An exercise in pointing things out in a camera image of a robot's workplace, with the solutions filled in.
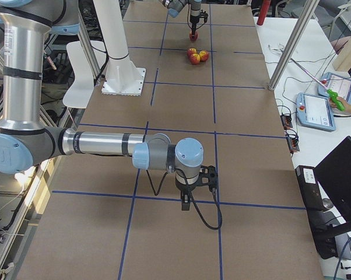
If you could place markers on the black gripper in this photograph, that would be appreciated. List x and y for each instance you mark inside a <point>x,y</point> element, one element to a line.
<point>185,186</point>
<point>194,20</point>

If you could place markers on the dark red apple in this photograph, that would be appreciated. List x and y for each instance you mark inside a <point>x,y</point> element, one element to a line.
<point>193,36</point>

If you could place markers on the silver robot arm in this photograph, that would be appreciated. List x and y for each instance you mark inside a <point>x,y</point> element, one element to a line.
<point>27,134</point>

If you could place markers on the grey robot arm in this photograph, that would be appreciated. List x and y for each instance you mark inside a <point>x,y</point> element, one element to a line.
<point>174,7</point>

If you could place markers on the person hand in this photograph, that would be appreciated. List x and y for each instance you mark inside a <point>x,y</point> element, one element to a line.
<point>345,104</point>

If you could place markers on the red yellow apple left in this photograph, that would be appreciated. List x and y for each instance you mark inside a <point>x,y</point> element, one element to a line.
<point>191,51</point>

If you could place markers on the red yellow apple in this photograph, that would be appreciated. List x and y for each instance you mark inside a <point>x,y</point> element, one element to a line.
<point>204,56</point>
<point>194,59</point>
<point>191,51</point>

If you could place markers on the red yellow apple back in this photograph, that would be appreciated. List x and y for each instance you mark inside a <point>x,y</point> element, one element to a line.
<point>204,56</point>

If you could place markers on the red yellow apple front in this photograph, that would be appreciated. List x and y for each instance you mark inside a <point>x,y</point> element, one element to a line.
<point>194,59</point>

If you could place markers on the red cylinder bottle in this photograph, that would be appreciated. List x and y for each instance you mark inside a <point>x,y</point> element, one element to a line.
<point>263,12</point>

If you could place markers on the near orange circuit board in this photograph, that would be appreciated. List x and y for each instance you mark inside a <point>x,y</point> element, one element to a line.
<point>292,139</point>

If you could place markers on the orange circuit board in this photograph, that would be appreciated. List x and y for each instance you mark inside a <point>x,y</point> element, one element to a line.
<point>292,139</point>
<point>286,120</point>

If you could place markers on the black desktop computer box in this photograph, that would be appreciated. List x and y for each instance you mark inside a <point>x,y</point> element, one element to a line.
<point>329,234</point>

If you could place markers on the far orange circuit board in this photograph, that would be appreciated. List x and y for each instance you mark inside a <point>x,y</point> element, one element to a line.
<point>286,120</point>

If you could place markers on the white chair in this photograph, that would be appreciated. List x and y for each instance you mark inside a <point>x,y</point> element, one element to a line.
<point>83,86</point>

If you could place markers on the near blue teach pendant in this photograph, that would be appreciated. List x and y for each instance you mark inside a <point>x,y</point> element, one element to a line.
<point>315,112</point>

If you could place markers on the blue teach pendant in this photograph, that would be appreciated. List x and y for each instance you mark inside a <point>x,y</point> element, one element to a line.
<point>315,112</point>
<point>339,84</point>

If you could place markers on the black monitor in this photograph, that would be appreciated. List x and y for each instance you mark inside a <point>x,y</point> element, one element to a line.
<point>334,175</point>

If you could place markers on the wooden board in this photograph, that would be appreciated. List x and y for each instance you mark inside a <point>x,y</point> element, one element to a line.
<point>342,47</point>

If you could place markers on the far blue teach pendant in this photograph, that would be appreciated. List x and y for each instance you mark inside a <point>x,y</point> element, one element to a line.
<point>339,84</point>

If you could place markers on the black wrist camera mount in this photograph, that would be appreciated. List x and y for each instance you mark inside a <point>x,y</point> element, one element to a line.
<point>203,15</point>

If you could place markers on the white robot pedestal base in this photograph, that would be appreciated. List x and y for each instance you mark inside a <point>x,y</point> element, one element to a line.
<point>122,76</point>

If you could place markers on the aluminium frame post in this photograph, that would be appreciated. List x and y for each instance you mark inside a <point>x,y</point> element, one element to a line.
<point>292,42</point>

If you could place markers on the green handled grabber stick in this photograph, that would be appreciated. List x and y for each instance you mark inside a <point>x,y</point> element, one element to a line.
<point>333,95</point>

